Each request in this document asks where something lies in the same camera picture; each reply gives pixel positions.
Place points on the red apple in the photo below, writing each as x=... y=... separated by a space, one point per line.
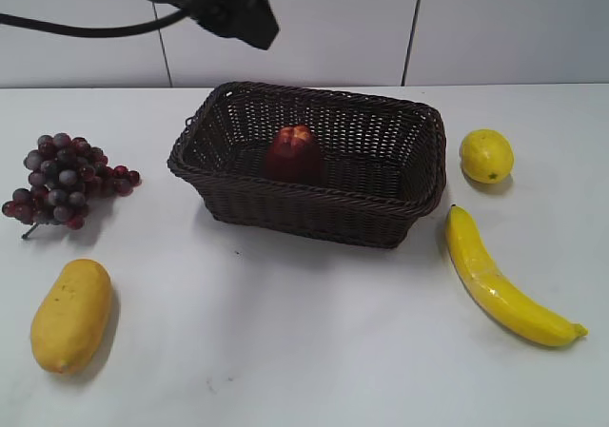
x=294 y=156

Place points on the dark brown wicker basket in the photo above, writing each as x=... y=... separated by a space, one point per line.
x=383 y=162

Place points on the purple grape bunch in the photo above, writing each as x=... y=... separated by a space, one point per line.
x=65 y=174

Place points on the yellow lemon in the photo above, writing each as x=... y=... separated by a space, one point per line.
x=486 y=156

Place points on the yellow mango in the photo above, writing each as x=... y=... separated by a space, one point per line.
x=70 y=323

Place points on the yellow banana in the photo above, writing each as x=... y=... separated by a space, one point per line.
x=495 y=294

